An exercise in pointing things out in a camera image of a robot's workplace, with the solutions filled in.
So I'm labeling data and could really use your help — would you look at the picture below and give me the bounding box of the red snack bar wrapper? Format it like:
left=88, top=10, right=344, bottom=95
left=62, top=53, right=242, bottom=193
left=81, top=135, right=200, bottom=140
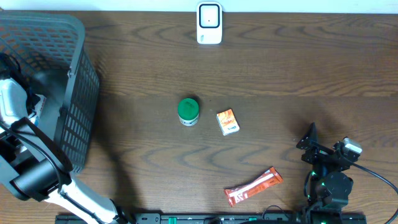
left=224, top=167, right=284, bottom=207

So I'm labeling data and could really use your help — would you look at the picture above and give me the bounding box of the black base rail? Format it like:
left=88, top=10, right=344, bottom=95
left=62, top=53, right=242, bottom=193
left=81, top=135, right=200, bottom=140
left=55, top=211, right=367, bottom=224

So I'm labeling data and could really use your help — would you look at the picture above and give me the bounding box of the orange tissue pack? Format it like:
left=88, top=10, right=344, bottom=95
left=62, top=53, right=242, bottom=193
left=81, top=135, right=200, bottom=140
left=216, top=109, right=240, bottom=136

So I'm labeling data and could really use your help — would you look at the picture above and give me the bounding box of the green lid jar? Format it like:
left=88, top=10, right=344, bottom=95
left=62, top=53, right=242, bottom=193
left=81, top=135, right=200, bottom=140
left=177, top=98, right=200, bottom=126

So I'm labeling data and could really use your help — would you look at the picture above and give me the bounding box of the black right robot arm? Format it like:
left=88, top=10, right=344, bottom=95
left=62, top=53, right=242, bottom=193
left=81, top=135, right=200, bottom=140
left=296, top=123, right=362, bottom=223

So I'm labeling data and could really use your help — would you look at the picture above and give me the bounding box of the white barcode scanner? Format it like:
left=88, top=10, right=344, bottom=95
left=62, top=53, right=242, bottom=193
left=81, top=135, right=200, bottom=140
left=197, top=1, right=223, bottom=45

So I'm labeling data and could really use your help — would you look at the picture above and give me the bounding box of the grey plastic basket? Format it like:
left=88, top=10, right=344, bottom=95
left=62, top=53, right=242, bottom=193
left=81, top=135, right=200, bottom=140
left=1, top=11, right=100, bottom=174

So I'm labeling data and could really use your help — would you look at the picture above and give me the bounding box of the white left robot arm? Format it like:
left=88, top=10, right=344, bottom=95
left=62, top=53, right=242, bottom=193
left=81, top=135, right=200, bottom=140
left=1, top=54, right=133, bottom=223

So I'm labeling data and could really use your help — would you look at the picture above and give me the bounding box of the white green medicine box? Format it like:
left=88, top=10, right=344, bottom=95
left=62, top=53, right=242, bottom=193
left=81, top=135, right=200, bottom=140
left=30, top=95, right=47, bottom=126

